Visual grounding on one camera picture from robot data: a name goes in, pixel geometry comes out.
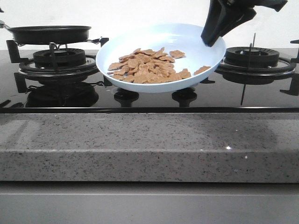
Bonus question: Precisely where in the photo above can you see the right silver stove knob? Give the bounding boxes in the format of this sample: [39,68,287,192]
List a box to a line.
[177,87,195,92]

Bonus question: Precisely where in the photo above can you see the light blue plate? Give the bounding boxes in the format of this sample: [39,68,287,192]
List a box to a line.
[96,23,226,93]

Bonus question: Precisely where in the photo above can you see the left black gas burner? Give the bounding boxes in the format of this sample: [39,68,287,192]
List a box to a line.
[33,48,86,68]

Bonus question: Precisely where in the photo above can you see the right black pan support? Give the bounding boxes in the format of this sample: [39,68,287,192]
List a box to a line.
[200,32,299,97]

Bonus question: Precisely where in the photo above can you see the black pan support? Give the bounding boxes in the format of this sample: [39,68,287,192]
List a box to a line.
[7,40,98,93]
[200,32,299,97]

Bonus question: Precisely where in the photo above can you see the left black pan support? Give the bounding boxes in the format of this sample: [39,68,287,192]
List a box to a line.
[7,40,98,93]

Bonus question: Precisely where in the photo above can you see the right black gas burner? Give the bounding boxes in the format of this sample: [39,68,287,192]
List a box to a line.
[224,47,279,68]

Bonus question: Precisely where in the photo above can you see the black gas burner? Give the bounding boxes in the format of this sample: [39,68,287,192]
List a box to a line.
[33,48,86,68]
[224,47,279,68]

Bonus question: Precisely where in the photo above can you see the wire pan reducer ring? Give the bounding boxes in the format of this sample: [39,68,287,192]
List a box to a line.
[14,36,103,51]

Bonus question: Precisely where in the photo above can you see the black frying pan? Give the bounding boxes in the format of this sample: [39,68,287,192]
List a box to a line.
[0,21,91,45]

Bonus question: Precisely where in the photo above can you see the black glass gas cooktop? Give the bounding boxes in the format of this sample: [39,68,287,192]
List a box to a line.
[0,50,299,113]

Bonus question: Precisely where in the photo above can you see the brown meat slices pile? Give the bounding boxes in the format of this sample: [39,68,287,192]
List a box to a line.
[107,47,212,84]

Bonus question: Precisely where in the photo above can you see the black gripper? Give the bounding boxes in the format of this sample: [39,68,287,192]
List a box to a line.
[201,0,288,46]

